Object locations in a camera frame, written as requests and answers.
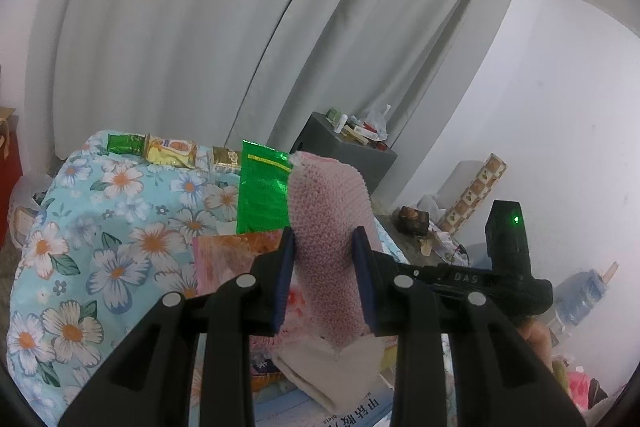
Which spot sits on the pink foam net sleeve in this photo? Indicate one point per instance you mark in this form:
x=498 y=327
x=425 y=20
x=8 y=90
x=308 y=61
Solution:
x=327 y=201

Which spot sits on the blue water jug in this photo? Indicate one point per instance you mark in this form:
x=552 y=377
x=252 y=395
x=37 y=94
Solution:
x=577 y=296

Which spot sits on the gold snack packet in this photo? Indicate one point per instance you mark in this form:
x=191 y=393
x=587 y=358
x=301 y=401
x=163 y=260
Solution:
x=223 y=160

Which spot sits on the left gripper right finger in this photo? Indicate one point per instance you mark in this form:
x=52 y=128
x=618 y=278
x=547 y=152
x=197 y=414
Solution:
x=457 y=339

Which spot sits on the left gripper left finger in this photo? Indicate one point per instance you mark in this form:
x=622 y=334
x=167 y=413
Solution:
x=147 y=380

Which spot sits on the small green snack packet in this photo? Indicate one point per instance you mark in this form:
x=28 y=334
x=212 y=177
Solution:
x=126 y=144

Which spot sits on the green foil snack bag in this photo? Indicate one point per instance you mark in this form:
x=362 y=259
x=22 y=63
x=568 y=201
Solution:
x=263 y=189

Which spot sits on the grey curtain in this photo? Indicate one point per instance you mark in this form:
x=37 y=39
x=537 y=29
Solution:
x=223 y=71

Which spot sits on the white tube on cabinet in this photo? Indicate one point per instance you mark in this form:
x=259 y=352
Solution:
x=340 y=124

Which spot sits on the dark grey cabinet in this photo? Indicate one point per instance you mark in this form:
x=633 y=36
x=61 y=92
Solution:
x=318 y=137

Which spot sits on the clear plastic bag on cabinet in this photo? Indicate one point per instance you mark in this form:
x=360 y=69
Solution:
x=376 y=121

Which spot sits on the yellow biscuit packet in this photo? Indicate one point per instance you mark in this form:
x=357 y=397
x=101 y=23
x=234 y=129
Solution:
x=170 y=152

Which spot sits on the orange pink snack bag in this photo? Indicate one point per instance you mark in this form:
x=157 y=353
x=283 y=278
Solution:
x=220 y=258

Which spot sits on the floral blue tablecloth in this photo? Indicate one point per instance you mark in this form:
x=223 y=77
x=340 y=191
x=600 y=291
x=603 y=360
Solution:
x=113 y=234

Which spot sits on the person right hand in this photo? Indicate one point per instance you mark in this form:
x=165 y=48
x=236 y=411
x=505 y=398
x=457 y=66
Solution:
x=537 y=336

